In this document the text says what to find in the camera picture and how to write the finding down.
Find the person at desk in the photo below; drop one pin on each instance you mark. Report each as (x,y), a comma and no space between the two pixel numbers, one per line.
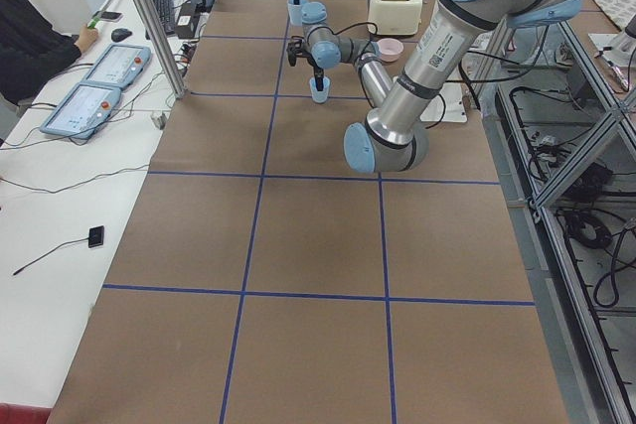
(32,52)

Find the aluminium frame post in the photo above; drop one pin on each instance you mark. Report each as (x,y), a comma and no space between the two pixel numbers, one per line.
(162,50)

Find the lower teach pendant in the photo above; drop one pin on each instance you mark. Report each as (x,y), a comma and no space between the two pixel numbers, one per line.
(82,111)

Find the pink bowl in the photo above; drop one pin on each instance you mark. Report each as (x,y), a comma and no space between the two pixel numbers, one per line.
(390,49)

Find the black phone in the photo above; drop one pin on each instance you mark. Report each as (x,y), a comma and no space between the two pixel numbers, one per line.
(110,16)

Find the black keyboard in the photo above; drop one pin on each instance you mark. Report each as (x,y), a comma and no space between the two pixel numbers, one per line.
(166,13)

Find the teach pendant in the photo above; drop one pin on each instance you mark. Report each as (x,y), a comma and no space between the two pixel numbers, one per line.
(119,65)
(82,111)

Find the small black device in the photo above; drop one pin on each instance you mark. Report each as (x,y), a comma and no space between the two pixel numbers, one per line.
(96,236)

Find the light blue cup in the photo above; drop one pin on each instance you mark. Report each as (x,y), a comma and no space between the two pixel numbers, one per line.
(320,95)
(295,11)

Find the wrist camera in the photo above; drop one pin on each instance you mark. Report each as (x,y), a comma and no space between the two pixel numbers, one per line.
(296,50)

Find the upper teach pendant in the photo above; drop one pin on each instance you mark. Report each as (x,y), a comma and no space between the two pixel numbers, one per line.
(119,65)

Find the black computer mouse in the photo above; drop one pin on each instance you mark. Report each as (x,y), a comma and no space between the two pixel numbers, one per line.
(120,34)

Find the cream toaster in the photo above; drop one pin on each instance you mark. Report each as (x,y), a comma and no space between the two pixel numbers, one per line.
(394,18)

